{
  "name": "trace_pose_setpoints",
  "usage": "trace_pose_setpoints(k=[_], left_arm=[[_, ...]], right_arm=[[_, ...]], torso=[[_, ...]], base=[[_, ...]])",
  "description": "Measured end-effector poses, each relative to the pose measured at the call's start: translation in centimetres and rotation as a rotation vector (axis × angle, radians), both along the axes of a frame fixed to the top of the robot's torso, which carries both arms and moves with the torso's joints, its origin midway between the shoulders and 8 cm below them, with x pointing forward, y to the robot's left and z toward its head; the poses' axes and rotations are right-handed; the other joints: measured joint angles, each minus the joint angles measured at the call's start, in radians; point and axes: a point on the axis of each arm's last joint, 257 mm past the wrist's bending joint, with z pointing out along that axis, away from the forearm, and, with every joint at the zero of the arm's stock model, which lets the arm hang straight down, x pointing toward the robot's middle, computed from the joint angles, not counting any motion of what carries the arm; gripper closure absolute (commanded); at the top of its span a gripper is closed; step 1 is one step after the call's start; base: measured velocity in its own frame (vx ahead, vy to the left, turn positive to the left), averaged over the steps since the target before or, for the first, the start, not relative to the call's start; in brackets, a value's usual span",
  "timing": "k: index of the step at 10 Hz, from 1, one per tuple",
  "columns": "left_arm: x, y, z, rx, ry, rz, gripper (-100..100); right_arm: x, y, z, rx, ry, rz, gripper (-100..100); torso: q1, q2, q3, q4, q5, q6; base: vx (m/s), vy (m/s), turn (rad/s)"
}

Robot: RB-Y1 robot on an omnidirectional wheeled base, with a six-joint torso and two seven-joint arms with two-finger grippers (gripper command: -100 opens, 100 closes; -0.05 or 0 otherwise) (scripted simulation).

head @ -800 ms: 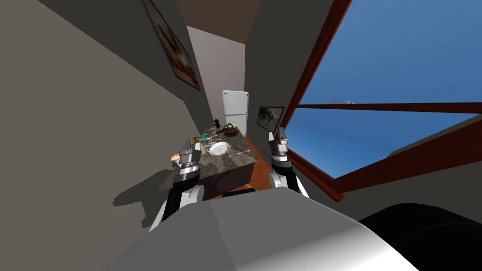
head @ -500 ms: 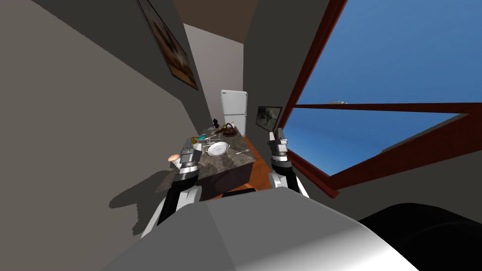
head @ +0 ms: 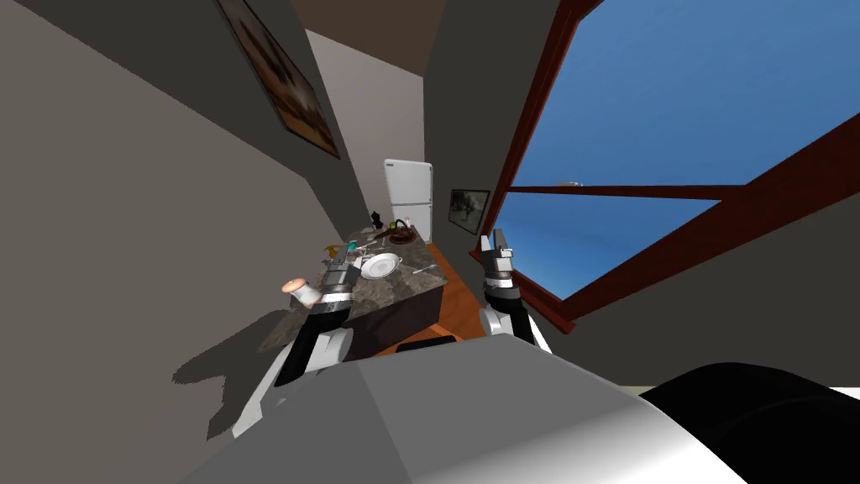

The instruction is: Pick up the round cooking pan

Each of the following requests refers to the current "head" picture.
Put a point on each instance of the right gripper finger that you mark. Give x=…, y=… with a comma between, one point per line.
x=484, y=244
x=500, y=240

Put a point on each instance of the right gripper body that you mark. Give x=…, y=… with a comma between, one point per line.
x=498, y=263

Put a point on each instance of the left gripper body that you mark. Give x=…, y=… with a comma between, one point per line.
x=342, y=274

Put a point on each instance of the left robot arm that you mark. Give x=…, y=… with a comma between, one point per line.
x=310, y=343

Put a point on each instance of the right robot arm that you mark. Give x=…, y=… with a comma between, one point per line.
x=752, y=417

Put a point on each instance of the yellow utensil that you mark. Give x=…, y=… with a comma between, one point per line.
x=333, y=249

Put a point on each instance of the small dark framed picture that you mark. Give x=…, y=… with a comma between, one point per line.
x=467, y=211

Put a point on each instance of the white plate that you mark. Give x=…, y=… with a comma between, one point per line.
x=379, y=266

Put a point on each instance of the white shaker with pink top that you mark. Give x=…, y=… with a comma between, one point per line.
x=302, y=292

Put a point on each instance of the silver cutlery piece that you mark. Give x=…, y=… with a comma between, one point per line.
x=424, y=269

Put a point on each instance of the dark brown bowl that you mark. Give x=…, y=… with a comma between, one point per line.
x=402, y=235

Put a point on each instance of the white refrigerator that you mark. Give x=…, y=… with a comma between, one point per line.
x=410, y=195

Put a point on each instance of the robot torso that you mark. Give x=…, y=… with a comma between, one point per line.
x=470, y=417

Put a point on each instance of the red-brown framed window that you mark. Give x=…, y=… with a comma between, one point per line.
x=759, y=202

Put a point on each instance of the brown framed wall painting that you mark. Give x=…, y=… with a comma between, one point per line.
x=285, y=81

